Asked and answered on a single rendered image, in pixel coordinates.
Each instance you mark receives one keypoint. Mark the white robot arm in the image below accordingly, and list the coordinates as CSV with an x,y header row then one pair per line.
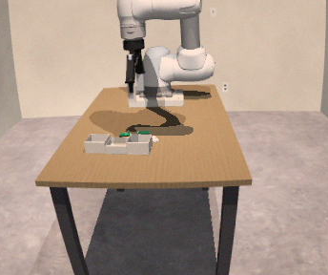
x,y
190,64

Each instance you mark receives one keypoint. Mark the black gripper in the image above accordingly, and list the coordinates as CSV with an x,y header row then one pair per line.
x,y
134,61

